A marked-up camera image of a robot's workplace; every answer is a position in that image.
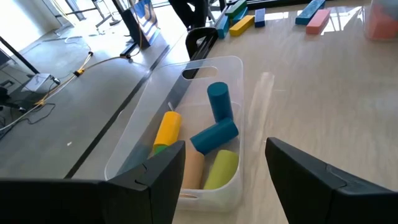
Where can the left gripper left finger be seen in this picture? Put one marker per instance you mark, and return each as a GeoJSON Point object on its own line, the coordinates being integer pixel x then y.
{"type": "Point", "coordinates": [140, 199]}

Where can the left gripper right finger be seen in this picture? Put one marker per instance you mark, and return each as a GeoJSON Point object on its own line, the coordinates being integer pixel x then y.
{"type": "Point", "coordinates": [311, 199]}

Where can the green cylinder block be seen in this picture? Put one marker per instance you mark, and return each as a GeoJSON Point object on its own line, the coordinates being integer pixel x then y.
{"type": "Point", "coordinates": [160, 149]}

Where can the natural wood cylinder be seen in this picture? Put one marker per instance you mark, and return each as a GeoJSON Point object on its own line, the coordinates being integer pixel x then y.
{"type": "Point", "coordinates": [192, 169]}

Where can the yellow cylinder block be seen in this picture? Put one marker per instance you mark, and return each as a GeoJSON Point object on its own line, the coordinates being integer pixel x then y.
{"type": "Point", "coordinates": [168, 130]}

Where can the clear plastic bin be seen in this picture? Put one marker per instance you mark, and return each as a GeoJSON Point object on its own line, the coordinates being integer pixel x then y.
{"type": "Point", "coordinates": [224, 199]}
{"type": "Point", "coordinates": [370, 31]}

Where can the lime cylinder block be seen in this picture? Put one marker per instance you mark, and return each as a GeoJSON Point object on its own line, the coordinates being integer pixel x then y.
{"type": "Point", "coordinates": [222, 169]}

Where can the blue cylinder block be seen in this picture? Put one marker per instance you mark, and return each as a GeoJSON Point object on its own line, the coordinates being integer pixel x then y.
{"type": "Point", "coordinates": [220, 101]}
{"type": "Point", "coordinates": [214, 136]}

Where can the grey power adapter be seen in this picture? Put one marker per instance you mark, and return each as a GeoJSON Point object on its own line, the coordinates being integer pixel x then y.
{"type": "Point", "coordinates": [38, 82]}

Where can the pink long block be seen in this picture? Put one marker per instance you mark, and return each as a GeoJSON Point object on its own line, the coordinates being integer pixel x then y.
{"type": "Point", "coordinates": [317, 21]}

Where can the blue and white box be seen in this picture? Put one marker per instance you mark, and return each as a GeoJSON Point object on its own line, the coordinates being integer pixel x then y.
{"type": "Point", "coordinates": [146, 15]}

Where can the yellow long block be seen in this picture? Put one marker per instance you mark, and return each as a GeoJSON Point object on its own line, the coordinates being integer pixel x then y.
{"type": "Point", "coordinates": [242, 26]}

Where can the blue long block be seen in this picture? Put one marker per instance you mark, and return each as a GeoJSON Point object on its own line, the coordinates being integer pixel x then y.
{"type": "Point", "coordinates": [223, 27]}
{"type": "Point", "coordinates": [309, 12]}
{"type": "Point", "coordinates": [242, 16]}

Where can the black metal bar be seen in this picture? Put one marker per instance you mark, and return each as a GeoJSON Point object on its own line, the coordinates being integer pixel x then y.
{"type": "Point", "coordinates": [18, 55]}

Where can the blue short block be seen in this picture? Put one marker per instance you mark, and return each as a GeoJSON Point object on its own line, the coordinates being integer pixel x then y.
{"type": "Point", "coordinates": [260, 17]}

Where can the red arch block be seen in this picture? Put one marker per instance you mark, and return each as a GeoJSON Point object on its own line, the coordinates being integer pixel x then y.
{"type": "Point", "coordinates": [384, 23]}

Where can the person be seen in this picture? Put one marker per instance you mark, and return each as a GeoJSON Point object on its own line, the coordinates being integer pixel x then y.
{"type": "Point", "coordinates": [189, 12]}

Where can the green long block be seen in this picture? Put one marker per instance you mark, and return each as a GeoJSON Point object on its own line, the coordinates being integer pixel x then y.
{"type": "Point", "coordinates": [235, 7]}

